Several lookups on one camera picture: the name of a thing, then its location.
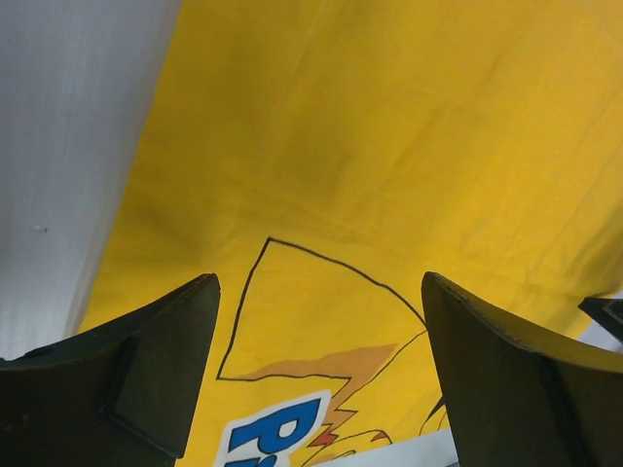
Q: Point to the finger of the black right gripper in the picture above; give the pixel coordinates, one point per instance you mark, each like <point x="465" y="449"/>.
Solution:
<point x="606" y="312"/>

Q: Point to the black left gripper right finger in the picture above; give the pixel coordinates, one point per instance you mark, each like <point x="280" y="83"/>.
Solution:
<point x="518" y="394"/>

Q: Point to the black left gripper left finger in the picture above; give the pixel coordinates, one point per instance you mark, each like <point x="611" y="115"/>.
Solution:
<point x="121" y="394"/>

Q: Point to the yellow cartoon placemat cloth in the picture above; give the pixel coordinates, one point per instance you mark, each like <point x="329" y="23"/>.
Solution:
<point x="320" y="157"/>

